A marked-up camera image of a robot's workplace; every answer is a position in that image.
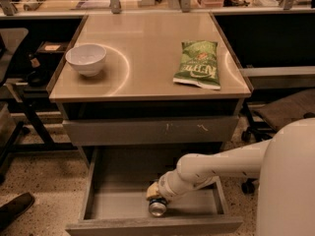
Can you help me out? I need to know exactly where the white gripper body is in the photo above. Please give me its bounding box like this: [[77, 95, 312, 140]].
[[157, 171, 181, 201]]

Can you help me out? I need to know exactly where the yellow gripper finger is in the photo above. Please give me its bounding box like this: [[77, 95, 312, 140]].
[[146, 182, 160, 200]]

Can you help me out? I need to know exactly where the blue pepsi can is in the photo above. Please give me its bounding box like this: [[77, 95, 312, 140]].
[[149, 198, 167, 217]]

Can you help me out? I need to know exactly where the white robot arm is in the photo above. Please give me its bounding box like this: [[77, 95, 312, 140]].
[[147, 118, 315, 236]]

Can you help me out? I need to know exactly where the open middle drawer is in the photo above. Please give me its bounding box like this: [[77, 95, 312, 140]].
[[66, 147, 243, 236]]

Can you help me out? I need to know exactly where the closed top drawer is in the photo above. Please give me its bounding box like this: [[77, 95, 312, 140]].
[[63, 116, 239, 147]]

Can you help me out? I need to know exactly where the grey drawer cabinet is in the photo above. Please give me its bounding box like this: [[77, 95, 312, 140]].
[[49, 12, 251, 162]]

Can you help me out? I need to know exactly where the black office chair right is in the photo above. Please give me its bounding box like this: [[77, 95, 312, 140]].
[[240, 88, 315, 195]]

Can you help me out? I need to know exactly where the black office chair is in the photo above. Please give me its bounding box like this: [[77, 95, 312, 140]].
[[240, 88, 315, 195], [0, 28, 29, 183]]

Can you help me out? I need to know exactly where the green chip bag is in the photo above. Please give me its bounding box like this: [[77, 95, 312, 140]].
[[173, 40, 221, 90]]

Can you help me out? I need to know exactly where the black shoe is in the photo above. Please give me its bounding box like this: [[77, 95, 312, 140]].
[[0, 193, 34, 231]]

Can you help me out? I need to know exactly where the white ceramic bowl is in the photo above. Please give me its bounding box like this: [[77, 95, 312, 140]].
[[66, 44, 107, 77]]

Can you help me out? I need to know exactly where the black office chair left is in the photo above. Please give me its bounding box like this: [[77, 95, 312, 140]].
[[0, 28, 29, 183]]

